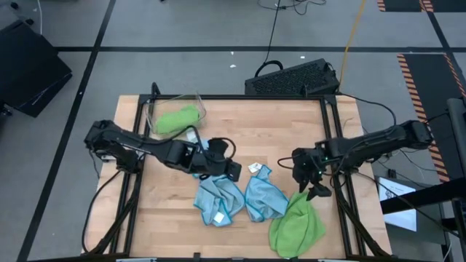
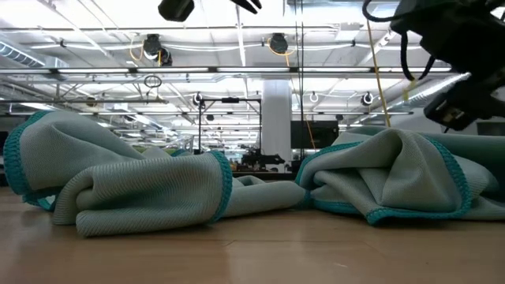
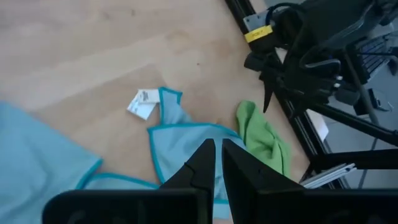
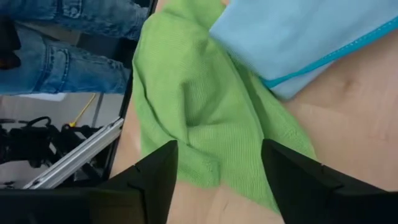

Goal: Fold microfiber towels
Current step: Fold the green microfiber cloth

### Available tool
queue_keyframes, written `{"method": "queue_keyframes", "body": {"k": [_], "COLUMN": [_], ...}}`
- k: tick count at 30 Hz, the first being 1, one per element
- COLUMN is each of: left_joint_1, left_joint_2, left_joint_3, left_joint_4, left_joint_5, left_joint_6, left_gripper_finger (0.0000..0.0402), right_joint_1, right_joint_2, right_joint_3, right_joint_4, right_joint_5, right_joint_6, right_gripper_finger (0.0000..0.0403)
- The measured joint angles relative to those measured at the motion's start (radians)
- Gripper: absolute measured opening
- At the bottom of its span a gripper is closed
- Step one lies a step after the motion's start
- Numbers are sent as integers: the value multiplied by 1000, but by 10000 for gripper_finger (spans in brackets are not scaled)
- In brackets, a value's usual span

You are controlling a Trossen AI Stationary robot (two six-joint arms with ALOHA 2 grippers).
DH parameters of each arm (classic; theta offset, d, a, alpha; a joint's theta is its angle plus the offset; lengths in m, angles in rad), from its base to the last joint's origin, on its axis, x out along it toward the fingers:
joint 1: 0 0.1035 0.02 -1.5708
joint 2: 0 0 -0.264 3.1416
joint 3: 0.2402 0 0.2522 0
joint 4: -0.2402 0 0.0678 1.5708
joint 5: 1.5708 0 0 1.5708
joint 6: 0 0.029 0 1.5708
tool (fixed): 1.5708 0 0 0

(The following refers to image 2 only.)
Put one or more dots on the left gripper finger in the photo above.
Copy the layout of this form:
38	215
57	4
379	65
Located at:
248	4

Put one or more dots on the green microfiber towel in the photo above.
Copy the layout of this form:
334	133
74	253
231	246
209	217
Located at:
138	149

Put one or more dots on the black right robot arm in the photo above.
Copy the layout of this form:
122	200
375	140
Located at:
453	31

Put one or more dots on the light blue microfiber towel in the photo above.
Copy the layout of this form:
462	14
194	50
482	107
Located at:
150	193
394	177

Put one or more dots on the white building pillar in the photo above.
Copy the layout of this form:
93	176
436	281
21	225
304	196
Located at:
278	118

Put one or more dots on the black robot workstation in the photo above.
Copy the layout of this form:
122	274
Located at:
256	159

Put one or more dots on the dark wall window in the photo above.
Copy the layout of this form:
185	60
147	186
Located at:
493	132

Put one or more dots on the black wall monitor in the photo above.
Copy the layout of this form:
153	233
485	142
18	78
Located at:
321	134

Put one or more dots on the silver air duct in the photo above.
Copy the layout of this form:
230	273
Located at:
19	55

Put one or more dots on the black table edge rail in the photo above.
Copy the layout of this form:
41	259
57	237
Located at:
272	176

